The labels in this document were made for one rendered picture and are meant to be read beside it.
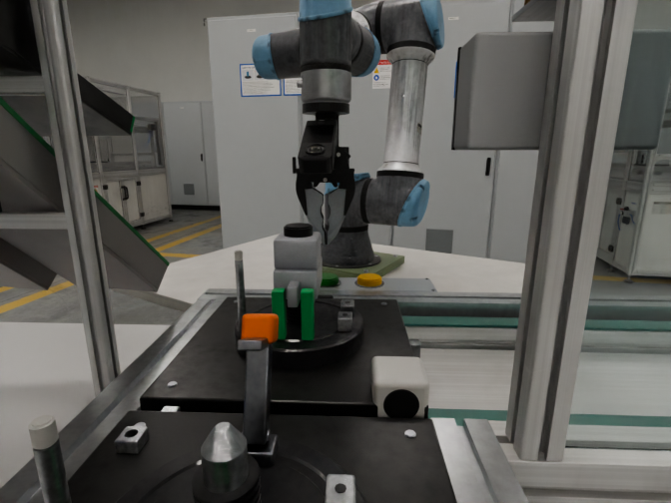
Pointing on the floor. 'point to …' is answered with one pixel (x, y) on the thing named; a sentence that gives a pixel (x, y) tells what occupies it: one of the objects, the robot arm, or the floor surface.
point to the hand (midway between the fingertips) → (326, 238)
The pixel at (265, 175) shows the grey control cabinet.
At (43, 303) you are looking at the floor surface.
